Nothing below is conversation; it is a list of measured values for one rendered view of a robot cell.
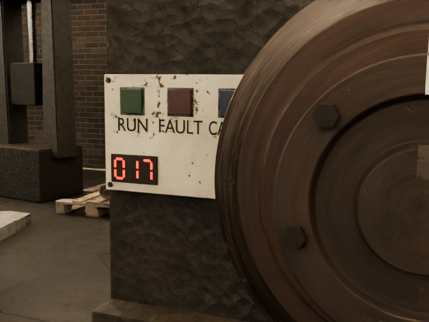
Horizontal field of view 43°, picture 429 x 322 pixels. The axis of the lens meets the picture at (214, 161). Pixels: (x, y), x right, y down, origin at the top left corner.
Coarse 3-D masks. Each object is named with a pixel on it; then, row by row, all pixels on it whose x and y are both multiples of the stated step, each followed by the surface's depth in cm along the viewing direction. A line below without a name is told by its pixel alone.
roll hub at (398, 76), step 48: (336, 96) 51; (384, 96) 50; (288, 144) 53; (336, 144) 53; (384, 144) 51; (288, 192) 54; (336, 192) 53; (384, 192) 50; (336, 240) 54; (384, 240) 50; (336, 288) 53; (384, 288) 53
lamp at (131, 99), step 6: (126, 90) 83; (132, 90) 83; (138, 90) 82; (126, 96) 83; (132, 96) 83; (138, 96) 82; (126, 102) 83; (132, 102) 83; (138, 102) 83; (126, 108) 83; (132, 108) 83; (138, 108) 83
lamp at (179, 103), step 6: (174, 90) 80; (180, 90) 80; (186, 90) 79; (174, 96) 80; (180, 96) 80; (186, 96) 80; (174, 102) 80; (180, 102) 80; (186, 102) 80; (174, 108) 80; (180, 108) 80; (186, 108) 80; (186, 114) 80
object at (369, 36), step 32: (416, 0) 54; (320, 32) 58; (352, 32) 56; (384, 32) 54; (416, 32) 52; (288, 64) 59; (320, 64) 57; (352, 64) 55; (288, 96) 59; (256, 128) 61; (288, 128) 58; (256, 160) 62; (256, 192) 62; (256, 224) 63; (256, 256) 63; (288, 288) 62; (320, 320) 61
